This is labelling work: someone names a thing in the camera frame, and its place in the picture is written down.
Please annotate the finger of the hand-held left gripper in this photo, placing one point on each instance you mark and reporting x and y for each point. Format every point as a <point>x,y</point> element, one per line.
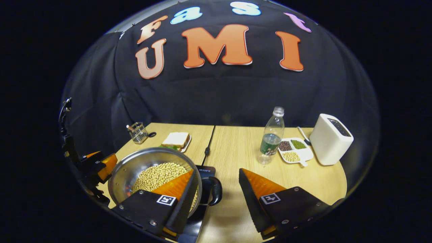
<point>109,165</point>
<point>91,154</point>

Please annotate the green mung bean portion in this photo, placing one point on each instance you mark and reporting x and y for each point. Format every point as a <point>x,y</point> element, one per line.
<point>298,144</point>

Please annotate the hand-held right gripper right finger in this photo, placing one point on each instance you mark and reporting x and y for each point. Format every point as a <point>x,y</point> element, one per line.
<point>249,202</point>

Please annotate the red bean portion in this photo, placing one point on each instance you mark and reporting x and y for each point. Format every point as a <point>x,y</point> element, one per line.
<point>285,145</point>

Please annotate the small soybean portion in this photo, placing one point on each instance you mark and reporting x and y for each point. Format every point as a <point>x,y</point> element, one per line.
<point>291,157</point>

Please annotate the black induction cooktop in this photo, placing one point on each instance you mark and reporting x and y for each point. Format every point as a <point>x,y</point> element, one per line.
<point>194,226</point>

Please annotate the sandwich with lettuce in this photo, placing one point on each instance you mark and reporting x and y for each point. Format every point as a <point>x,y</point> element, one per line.
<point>175,139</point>

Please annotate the clear plastic bottle green label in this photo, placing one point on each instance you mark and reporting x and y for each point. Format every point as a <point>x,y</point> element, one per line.
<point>270,143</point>

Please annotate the white divided plate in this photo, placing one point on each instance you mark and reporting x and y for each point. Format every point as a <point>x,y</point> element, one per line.
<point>303,153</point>

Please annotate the white toaster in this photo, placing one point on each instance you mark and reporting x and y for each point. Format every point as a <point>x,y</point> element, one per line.
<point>327,145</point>

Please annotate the small black round object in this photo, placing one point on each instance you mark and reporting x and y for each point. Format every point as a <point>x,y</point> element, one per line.
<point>152,134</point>

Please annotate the large soybean heap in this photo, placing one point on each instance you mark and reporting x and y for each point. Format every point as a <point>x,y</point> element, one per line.
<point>158,175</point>

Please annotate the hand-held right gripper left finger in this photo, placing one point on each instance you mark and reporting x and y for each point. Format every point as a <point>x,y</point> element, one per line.
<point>184,209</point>

